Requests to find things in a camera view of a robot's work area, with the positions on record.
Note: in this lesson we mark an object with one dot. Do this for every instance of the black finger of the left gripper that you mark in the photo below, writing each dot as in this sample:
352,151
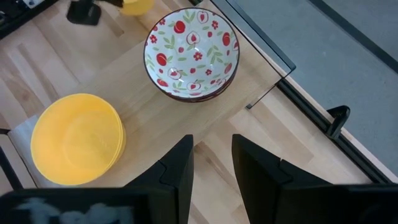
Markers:
113,3
84,13

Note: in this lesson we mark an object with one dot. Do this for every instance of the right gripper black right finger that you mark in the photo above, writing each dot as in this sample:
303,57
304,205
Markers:
261,180

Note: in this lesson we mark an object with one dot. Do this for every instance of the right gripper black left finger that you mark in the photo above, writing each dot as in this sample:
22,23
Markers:
174,186

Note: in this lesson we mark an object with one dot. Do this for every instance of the yellow plastic mini bowl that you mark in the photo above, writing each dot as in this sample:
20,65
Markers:
136,7
124,140
77,138

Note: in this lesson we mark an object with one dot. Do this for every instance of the white red-patterned ceramic mini bowl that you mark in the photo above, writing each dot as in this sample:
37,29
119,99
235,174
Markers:
191,53
199,100
217,92

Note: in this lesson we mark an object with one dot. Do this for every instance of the black frame bracket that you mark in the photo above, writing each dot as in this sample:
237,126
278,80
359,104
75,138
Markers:
338,119

